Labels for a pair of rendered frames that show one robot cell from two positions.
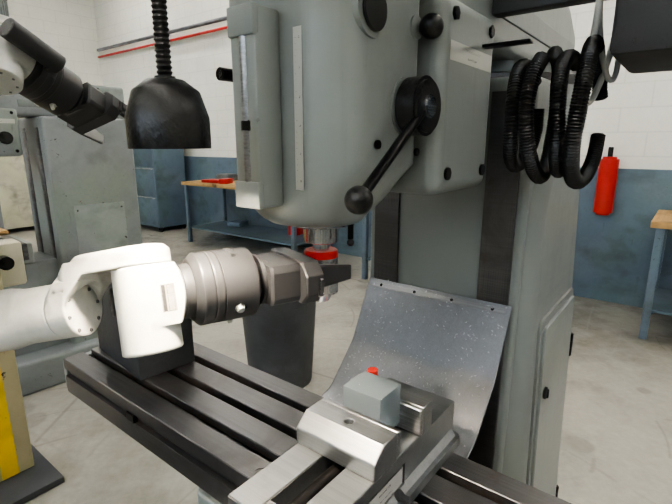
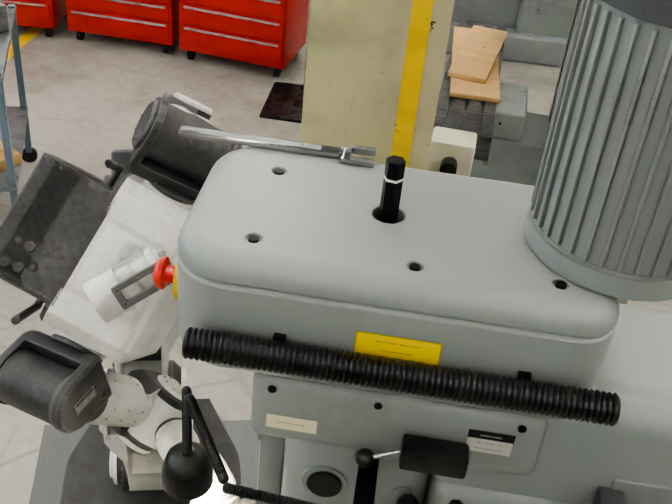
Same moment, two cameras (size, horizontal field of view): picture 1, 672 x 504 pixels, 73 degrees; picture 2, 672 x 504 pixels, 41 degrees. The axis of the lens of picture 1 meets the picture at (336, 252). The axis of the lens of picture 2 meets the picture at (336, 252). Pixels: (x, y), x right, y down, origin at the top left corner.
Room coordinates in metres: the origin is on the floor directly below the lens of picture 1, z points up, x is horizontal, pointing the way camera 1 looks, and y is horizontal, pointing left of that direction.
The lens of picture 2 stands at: (0.10, -0.65, 2.41)
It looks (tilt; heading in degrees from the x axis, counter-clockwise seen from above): 35 degrees down; 56
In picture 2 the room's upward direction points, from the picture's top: 6 degrees clockwise
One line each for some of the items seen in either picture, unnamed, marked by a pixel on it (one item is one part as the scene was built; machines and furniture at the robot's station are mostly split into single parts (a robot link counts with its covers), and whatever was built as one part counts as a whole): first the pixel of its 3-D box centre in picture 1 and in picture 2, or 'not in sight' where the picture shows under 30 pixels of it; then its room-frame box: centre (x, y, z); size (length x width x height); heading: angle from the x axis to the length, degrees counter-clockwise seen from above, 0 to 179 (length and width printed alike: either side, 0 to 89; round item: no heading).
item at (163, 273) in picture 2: not in sight; (168, 273); (0.42, 0.18, 1.76); 0.04 x 0.03 x 0.04; 52
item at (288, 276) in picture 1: (260, 280); not in sight; (0.57, 0.10, 1.24); 0.13 x 0.12 x 0.10; 32
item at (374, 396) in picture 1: (371, 404); not in sight; (0.56, -0.05, 1.06); 0.06 x 0.05 x 0.06; 52
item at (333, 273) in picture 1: (332, 275); not in sight; (0.59, 0.00, 1.24); 0.06 x 0.02 x 0.03; 122
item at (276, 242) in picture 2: not in sight; (393, 273); (0.63, 0.01, 1.81); 0.47 x 0.26 x 0.16; 142
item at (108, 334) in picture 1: (141, 312); not in sight; (0.94, 0.42, 1.05); 0.22 x 0.12 x 0.20; 46
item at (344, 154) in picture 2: not in sight; (276, 144); (0.57, 0.20, 1.89); 0.24 x 0.04 x 0.01; 143
